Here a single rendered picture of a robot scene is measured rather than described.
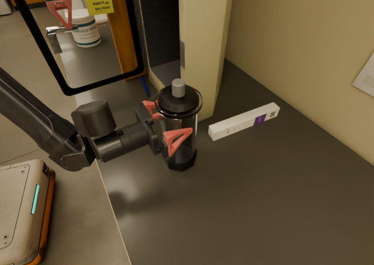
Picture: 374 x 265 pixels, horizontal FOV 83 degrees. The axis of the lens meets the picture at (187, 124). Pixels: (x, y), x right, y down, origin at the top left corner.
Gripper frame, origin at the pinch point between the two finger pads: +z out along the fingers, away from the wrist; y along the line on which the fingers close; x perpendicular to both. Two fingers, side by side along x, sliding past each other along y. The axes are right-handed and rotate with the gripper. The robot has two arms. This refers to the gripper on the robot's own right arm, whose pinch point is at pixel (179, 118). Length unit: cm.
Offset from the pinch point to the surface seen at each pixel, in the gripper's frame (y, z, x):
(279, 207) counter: -25.7, 14.1, 16.4
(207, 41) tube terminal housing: 9.7, 13.8, -12.3
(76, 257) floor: 26, -60, 110
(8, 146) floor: 143, -96, 110
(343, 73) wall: -9, 51, -1
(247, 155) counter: -9.5, 17.8, 16.4
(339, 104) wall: -13, 51, 8
